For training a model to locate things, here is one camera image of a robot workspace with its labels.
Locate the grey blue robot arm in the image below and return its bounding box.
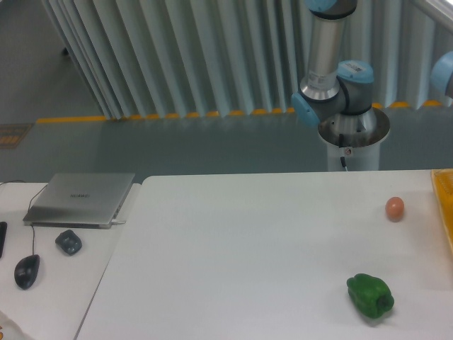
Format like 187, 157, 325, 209
292, 1, 374, 126

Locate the green bell pepper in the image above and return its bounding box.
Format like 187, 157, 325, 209
346, 273, 394, 319

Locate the yellow plastic basket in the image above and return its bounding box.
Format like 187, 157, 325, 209
430, 169, 453, 249

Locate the grey folding partition screen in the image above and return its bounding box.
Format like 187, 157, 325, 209
44, 1, 452, 120

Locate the silver laptop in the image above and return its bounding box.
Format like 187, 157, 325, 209
23, 173, 134, 229

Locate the brown egg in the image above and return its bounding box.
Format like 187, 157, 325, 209
385, 196, 405, 222

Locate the dark grey earbuds case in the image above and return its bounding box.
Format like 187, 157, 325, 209
55, 229, 83, 256

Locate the black computer mouse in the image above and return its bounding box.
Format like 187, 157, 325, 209
13, 254, 40, 290

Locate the black flat device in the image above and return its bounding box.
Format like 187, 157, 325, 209
0, 221, 8, 258

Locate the white orange bag corner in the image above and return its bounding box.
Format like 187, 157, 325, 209
0, 312, 28, 340

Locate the black mouse cable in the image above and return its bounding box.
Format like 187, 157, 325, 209
0, 180, 52, 256

